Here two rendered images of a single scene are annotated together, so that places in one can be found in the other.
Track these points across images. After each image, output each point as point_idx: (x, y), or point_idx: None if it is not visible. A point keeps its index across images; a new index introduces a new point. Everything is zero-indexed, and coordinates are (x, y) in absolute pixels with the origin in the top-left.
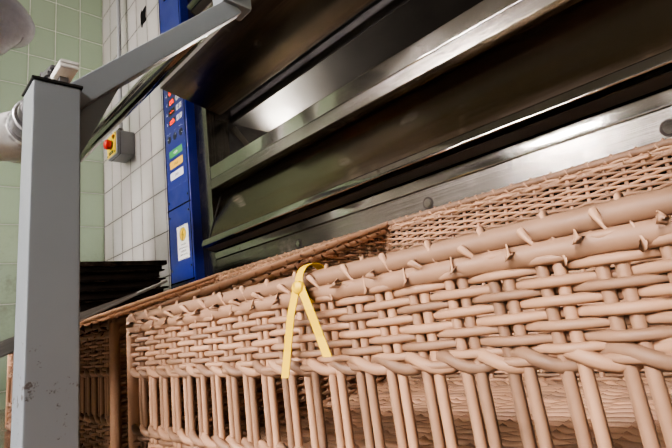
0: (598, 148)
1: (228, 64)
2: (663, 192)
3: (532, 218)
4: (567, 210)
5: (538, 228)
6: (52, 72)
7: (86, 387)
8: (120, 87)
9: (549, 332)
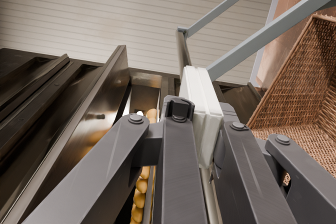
0: None
1: None
2: (322, 16)
3: (328, 19)
4: (326, 19)
5: (330, 18)
6: (193, 96)
7: None
8: (309, 14)
9: (335, 167)
